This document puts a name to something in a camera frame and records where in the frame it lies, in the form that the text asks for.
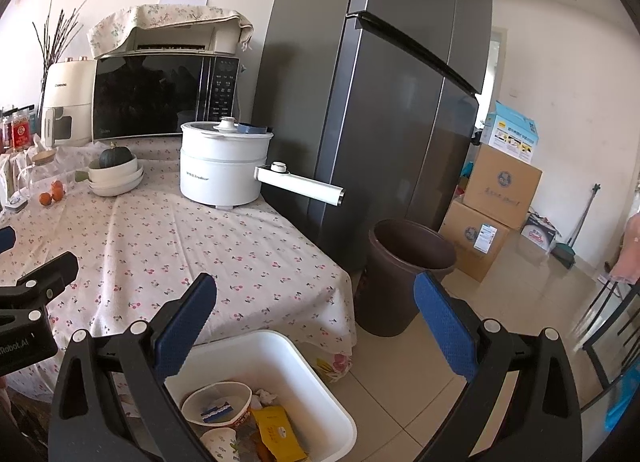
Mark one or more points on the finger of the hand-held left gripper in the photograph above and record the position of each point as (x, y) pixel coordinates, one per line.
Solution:
(45, 274)
(7, 239)

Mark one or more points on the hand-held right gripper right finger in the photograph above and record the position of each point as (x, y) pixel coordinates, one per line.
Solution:
(445, 327)

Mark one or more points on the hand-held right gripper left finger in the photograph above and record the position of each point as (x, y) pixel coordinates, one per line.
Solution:
(187, 327)

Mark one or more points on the red instant noodle cup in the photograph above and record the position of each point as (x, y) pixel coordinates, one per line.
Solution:
(235, 402)

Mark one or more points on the blue white packet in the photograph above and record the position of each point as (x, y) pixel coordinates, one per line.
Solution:
(217, 413)

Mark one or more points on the white plastic bin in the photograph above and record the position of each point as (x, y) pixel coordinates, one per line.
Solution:
(280, 357)

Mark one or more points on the white tissue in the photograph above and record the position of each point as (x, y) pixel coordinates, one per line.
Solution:
(265, 396)

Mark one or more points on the yellow packet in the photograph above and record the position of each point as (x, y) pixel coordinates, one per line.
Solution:
(277, 434)

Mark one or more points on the white square timer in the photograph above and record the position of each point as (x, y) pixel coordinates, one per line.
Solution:
(15, 202)

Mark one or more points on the tangerine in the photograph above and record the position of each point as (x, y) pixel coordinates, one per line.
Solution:
(57, 185)
(59, 195)
(46, 198)

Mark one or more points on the brown waste bin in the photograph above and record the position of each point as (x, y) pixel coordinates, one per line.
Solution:
(395, 287)

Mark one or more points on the cherry print tablecloth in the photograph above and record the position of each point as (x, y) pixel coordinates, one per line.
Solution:
(175, 242)

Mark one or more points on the cardboard box white label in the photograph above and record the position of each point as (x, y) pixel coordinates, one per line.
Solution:
(470, 242)

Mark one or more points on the glass pitcher cork lid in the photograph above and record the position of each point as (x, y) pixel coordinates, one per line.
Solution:
(42, 158)

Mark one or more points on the dark spice jar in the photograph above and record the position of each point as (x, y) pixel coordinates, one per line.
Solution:
(6, 134)

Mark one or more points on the white printed package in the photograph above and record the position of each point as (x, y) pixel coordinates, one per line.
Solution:
(539, 234)

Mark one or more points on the dark green pumpkin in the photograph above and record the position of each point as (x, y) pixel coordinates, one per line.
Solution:
(116, 158)

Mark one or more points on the dustpan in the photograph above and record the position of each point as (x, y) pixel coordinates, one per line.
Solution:
(562, 254)

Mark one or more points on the large cardboard box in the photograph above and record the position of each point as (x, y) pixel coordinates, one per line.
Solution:
(500, 187)

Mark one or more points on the glass vase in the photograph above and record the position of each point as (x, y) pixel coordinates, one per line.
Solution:
(41, 92)

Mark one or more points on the white electric cooking pot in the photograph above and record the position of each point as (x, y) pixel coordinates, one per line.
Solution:
(220, 172)

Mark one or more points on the black metal chair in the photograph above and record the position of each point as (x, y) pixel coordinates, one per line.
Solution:
(607, 322)

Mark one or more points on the cream air fryer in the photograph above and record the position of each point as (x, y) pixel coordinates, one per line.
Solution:
(67, 87)

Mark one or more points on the blue cloth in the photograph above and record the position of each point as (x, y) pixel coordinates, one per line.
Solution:
(622, 404)

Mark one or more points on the black microwave oven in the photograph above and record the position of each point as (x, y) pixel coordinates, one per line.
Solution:
(150, 97)

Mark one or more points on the blue printed carton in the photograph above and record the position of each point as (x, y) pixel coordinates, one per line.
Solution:
(512, 134)

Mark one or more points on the glass pot lid white knob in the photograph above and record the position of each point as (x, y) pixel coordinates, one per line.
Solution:
(227, 124)

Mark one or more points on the dry bare branches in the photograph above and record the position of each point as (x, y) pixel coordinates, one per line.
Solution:
(57, 32)

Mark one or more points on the grey refrigerator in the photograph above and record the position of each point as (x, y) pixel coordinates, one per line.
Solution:
(375, 117)

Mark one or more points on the floral dust cloth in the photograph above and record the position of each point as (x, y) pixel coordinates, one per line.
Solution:
(150, 17)

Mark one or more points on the white boxy appliance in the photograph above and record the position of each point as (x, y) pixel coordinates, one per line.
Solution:
(220, 39)

